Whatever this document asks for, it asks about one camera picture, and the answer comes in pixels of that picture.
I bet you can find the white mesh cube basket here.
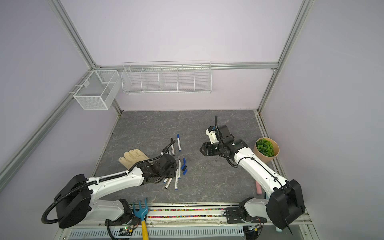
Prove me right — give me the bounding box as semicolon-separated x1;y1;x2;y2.
74;70;122;111

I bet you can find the beige cloth glove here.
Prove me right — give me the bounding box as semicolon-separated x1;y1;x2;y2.
119;149;150;170

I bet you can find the white wire wall shelf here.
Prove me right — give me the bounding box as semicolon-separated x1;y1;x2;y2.
122;61;213;94

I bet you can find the purple trowel pink handle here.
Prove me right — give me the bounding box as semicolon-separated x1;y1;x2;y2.
256;181;263;195

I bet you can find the light blue garden trowel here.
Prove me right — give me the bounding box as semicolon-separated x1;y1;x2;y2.
275;227;283;233

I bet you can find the blue garden rake yellow handle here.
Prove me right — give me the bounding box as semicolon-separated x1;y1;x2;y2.
133;198;149;240

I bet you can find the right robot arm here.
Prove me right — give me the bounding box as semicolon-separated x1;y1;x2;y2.
200;117;306;230

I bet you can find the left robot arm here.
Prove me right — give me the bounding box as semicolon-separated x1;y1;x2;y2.
41;143;177;229

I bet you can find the potted green plant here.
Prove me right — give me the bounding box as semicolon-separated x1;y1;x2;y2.
253;138;280;164

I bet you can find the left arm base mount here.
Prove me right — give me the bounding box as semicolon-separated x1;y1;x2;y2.
105;207;139;226

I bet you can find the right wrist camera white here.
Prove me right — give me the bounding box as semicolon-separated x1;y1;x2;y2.
206;126;219;144

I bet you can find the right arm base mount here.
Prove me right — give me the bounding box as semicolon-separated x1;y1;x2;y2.
224;208;267;224

